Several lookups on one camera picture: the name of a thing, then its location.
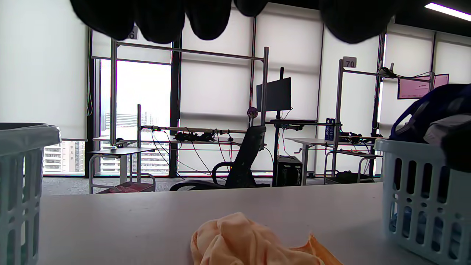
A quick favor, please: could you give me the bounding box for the person's left hand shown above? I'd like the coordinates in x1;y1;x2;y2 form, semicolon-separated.
69;0;397;45

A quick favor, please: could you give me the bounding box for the black cable bundle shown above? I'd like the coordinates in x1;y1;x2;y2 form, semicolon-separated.
171;131;217;143

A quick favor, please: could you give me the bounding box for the black monitor pole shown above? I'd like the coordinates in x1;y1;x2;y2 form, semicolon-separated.
270;67;319;186

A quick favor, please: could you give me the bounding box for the blue cap apparel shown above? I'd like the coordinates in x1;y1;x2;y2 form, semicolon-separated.
389;83;471;174

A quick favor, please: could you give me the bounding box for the dark top side table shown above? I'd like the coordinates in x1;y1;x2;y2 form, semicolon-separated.
88;146;157;194

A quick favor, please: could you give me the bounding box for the grey metal frame with tag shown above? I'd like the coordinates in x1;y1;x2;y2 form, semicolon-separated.
333;56;435;184

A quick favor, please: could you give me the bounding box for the light blue hand basket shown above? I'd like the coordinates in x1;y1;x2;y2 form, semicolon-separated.
0;122;62;265
374;138;471;265

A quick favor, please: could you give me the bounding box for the monitor with pink screen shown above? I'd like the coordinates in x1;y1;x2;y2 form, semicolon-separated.
397;73;450;100

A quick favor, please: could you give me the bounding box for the ceiling light strip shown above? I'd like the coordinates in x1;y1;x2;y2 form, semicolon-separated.
424;3;471;22

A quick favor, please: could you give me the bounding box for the black monitor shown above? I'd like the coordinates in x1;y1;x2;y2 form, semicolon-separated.
256;77;292;112

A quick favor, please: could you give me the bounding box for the small blue box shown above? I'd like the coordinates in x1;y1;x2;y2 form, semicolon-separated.
325;118;336;141

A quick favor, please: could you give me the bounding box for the yellow towel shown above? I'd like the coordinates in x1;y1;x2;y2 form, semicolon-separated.
190;211;345;265

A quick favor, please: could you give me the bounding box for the pink cloth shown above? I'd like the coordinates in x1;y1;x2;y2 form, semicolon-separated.
110;182;153;193

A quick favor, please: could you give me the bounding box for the white standing desk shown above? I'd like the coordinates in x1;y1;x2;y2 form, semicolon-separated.
285;137;384;186

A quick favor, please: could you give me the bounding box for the black office chair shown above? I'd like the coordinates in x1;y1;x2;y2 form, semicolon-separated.
169;126;271;192

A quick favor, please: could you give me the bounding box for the black computer tower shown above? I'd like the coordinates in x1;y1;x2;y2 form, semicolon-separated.
275;155;303;187

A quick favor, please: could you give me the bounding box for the long white desk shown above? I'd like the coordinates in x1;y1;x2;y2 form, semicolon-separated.
92;125;248;145

